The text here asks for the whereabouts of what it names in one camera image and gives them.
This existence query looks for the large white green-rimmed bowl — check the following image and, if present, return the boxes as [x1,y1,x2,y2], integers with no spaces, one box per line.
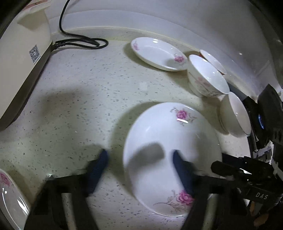
[219,92,251,137]

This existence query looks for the white bowl grey flower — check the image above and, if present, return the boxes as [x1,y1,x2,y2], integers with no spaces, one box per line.
[187,55,230,97]

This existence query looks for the white floral plate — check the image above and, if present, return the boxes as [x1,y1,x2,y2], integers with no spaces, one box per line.
[131,37,188,71]
[1,169,30,229]

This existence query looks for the black power cable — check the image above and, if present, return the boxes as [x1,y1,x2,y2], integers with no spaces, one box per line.
[53,0,109,50]

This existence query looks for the white plate pink flowers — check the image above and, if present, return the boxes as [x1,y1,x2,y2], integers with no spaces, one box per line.
[123,103,222,217]

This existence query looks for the white floral plate at left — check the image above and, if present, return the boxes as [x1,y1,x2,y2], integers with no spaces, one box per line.
[1,169,30,229]

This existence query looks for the red banded white bowl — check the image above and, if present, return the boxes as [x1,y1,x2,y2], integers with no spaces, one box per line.
[200,49,227,75]

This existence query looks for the far white floral plate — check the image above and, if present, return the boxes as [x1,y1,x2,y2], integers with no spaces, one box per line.
[131,37,188,71]

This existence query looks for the cream electric rice cooker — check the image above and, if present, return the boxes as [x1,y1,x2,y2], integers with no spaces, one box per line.
[1,1,52,130]

